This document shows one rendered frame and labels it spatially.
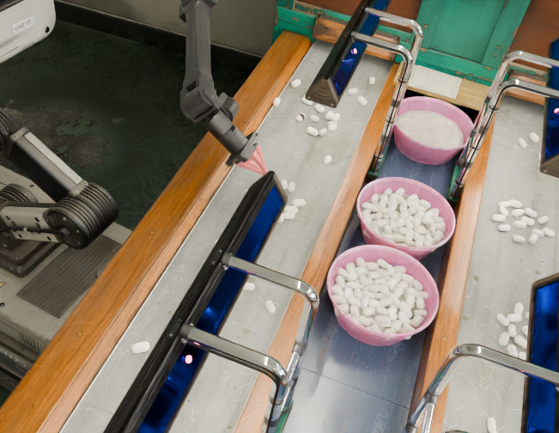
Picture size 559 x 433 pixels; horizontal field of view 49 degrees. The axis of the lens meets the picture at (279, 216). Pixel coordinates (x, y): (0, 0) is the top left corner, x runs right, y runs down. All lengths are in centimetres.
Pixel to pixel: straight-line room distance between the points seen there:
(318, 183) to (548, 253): 64
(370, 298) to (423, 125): 76
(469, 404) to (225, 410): 51
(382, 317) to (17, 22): 101
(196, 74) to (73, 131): 157
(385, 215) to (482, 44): 78
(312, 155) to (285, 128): 14
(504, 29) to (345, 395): 131
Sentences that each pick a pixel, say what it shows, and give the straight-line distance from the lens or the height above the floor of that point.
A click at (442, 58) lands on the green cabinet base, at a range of 224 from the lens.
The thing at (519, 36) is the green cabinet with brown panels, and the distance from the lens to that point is 220.
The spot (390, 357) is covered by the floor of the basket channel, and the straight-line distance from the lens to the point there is 148.
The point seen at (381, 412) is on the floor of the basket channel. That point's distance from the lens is 140.
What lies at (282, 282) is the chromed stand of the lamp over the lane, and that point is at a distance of 97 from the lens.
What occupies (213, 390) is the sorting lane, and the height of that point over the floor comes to 74.
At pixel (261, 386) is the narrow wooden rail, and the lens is 127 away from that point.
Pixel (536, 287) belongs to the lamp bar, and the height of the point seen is 106.
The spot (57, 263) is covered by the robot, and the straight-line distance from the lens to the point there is 185.
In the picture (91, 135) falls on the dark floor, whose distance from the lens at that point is 301.
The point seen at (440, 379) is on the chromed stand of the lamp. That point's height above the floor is 102.
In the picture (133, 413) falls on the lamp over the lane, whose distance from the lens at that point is 86.
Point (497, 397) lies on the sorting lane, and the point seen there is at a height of 74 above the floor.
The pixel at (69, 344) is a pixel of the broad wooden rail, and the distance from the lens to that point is 134.
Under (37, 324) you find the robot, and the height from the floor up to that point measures 47.
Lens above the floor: 188
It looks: 46 degrees down
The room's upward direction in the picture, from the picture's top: 10 degrees clockwise
